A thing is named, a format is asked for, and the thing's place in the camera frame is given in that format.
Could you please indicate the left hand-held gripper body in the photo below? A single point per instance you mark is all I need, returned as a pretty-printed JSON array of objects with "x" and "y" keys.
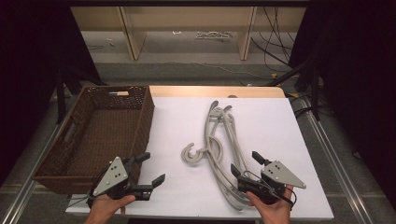
[{"x": 112, "y": 177}]

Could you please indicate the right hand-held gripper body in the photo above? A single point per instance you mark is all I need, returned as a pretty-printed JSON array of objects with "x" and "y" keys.
[{"x": 277, "y": 175}]

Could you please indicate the grey plastic clothes hanger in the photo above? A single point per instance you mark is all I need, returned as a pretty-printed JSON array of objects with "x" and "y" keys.
[
  {"x": 206, "y": 127},
  {"x": 231, "y": 202}
]

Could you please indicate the brown woven basket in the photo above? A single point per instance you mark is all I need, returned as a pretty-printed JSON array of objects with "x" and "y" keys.
[{"x": 102, "y": 133}]

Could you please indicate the person's left hand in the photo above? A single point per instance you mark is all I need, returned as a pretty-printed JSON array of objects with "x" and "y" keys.
[{"x": 104, "y": 210}]

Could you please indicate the person's right hand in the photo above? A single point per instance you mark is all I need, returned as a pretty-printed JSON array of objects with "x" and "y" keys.
[{"x": 275, "y": 213}]

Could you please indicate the white table cover sheet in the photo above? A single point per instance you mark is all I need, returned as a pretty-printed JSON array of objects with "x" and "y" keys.
[{"x": 271, "y": 133}]

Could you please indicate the light tag on basket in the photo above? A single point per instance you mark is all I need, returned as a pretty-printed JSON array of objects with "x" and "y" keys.
[{"x": 120, "y": 93}]

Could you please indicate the black tripod stand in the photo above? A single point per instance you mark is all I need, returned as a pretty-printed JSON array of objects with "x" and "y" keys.
[
  {"x": 59, "y": 93},
  {"x": 315, "y": 93}
]

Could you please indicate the dark curtain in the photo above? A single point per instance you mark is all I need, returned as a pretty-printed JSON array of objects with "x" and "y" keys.
[
  {"x": 28, "y": 62},
  {"x": 358, "y": 77}
]

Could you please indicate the light wooden shelf unit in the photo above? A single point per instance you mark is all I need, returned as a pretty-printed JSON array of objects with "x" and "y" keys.
[{"x": 193, "y": 17}]

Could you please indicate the metal floor rail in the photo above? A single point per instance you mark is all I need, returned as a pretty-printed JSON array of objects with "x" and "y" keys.
[
  {"x": 339, "y": 174},
  {"x": 21, "y": 199}
]

